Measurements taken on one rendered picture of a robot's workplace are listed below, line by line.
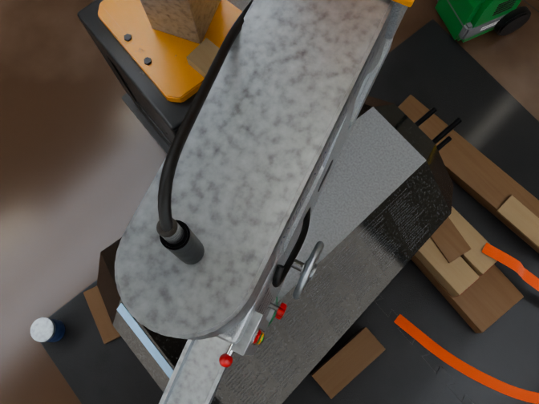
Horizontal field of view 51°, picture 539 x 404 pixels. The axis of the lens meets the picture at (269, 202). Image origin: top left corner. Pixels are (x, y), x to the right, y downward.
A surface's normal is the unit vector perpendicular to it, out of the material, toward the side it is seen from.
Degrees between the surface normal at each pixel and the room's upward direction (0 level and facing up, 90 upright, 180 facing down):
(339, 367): 0
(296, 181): 0
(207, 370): 16
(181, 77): 0
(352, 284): 45
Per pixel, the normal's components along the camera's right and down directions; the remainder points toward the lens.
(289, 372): 0.45, 0.31
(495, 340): -0.04, -0.25
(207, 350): -0.15, -0.01
